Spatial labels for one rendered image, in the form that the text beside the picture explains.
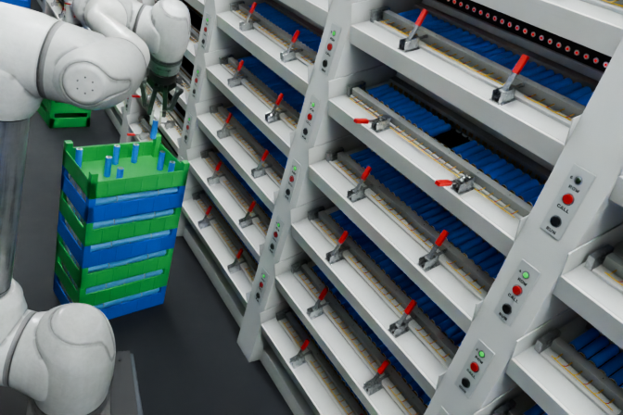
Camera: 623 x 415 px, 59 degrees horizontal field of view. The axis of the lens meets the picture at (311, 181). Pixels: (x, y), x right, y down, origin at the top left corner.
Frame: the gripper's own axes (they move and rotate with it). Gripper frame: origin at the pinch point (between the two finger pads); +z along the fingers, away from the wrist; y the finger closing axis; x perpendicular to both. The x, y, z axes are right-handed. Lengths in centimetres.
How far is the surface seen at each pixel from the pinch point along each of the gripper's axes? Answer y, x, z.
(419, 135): 55, -41, -54
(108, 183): -9.9, -26.8, 1.3
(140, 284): 3, -37, 41
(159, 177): 3.6, -19.8, 4.7
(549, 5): 57, -44, -93
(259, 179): 33.0, -16.4, 2.8
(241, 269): 35, -30, 37
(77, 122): -38, 79, 106
